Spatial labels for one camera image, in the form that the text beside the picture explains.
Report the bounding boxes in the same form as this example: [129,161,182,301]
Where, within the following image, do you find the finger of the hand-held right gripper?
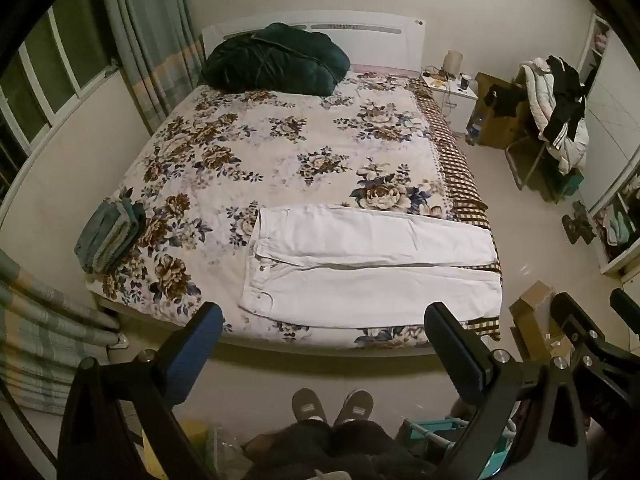
[549,291,607,358]
[608,289,640,333]

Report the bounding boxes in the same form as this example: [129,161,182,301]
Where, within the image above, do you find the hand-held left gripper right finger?
[423,301,588,480]

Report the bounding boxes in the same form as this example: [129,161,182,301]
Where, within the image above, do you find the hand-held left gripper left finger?
[56,301,224,480]

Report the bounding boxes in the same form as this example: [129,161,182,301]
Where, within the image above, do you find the white pants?
[237,203,502,330]

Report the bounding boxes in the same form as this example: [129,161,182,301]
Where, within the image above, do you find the small open cardboard box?
[509,280,577,361]

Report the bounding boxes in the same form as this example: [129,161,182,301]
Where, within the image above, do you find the teal rack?
[399,416,517,463]

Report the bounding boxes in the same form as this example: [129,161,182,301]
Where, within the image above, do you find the dark slippers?
[561,201,597,246]

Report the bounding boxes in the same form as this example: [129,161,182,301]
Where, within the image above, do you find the person's right shoe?
[333,389,374,427]

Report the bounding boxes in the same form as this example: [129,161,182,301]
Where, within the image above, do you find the person's shoe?
[333,389,374,427]
[291,387,329,424]

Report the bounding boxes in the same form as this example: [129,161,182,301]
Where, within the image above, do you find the person's left shoe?
[291,387,329,424]

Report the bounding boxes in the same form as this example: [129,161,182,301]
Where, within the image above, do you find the green stool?
[547,167,584,204]

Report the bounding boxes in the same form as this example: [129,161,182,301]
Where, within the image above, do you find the folded teal clothes stack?
[75,199,147,275]

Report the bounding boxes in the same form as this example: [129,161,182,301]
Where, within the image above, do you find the person's legs in dark trousers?
[244,417,437,480]

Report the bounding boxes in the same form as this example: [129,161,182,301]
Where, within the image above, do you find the green striped curtain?
[97,0,203,133]
[0,247,122,403]

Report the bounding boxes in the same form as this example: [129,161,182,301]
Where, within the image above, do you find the metal folding chair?
[504,132,551,190]

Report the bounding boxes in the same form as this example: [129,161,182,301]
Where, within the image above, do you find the white wardrobe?
[575,10,640,277]

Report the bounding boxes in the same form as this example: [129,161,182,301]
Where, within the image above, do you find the brown checked bed sheet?
[407,77,502,342]

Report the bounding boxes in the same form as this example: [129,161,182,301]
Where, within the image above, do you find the large cardboard box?
[470,72,532,150]

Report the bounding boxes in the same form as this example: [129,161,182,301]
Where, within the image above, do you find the bed with floral sheet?
[85,67,502,356]

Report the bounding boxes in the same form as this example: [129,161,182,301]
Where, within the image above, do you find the black clothes with white stripes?
[542,55,589,144]

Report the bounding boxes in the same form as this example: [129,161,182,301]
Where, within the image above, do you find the chair piled with clothes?
[517,57,592,176]

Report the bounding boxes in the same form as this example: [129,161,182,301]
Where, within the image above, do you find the black garment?
[485,82,522,117]

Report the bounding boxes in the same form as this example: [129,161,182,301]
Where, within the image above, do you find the white nightstand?
[422,72,481,133]

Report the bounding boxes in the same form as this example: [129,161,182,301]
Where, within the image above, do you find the dark green duvet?
[201,22,351,96]

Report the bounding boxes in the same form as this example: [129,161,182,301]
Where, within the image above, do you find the white framed window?
[0,0,122,201]

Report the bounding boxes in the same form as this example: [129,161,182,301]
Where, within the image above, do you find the white bed headboard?
[201,10,427,73]

